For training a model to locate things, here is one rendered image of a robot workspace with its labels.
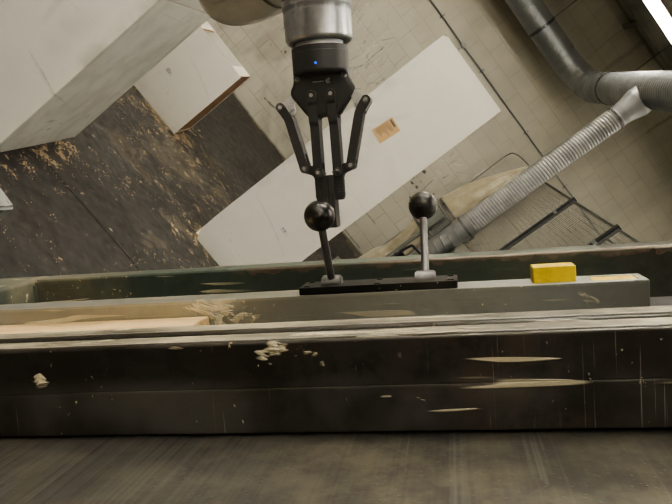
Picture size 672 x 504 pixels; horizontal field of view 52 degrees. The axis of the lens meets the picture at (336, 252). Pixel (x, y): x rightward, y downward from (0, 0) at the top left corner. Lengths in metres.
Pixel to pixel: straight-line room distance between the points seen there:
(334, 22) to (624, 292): 0.48
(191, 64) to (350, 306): 4.96
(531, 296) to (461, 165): 8.06
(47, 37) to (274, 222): 1.96
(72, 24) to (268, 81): 5.89
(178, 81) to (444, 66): 2.32
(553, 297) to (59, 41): 2.63
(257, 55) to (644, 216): 5.29
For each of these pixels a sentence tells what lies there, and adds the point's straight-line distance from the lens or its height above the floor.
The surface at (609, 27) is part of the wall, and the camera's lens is 9.19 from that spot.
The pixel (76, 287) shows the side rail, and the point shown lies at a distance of 1.27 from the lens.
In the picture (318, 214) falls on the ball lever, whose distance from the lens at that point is 0.81.
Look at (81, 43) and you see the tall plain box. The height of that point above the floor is 0.70.
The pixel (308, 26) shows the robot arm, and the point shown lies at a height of 1.56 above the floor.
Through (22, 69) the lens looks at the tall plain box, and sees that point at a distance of 3.25.
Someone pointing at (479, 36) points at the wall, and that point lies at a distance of 8.85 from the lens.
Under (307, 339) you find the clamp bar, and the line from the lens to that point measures 0.49.
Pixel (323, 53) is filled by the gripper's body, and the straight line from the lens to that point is 0.90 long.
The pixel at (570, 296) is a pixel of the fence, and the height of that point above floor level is 1.62.
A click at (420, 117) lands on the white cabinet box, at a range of 4.38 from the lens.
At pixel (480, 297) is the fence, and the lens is 0.85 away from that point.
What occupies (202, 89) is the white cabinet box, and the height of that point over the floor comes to 0.42.
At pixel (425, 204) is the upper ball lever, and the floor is 1.54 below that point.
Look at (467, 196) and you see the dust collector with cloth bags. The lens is 6.55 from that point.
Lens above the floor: 1.59
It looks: 12 degrees down
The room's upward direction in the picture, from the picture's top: 53 degrees clockwise
